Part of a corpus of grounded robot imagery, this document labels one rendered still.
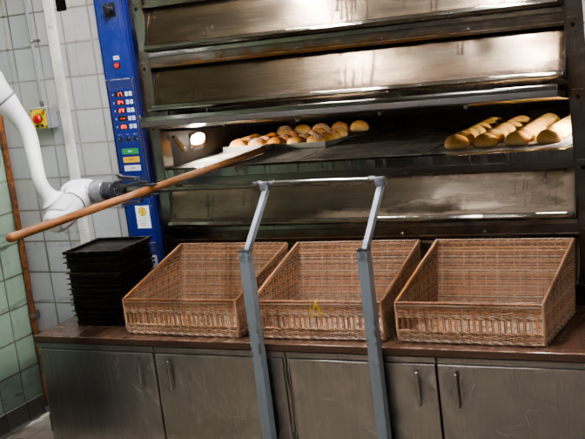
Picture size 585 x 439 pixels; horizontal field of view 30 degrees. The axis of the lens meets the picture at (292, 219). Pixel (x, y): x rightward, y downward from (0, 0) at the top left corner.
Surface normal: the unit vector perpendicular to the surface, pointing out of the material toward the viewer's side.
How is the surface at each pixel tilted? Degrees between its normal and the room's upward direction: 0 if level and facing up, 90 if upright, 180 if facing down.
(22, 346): 90
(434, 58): 70
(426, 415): 90
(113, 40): 90
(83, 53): 90
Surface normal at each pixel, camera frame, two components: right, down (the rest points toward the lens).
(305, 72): -0.46, -0.13
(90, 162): -0.44, 0.22
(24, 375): 0.89, -0.02
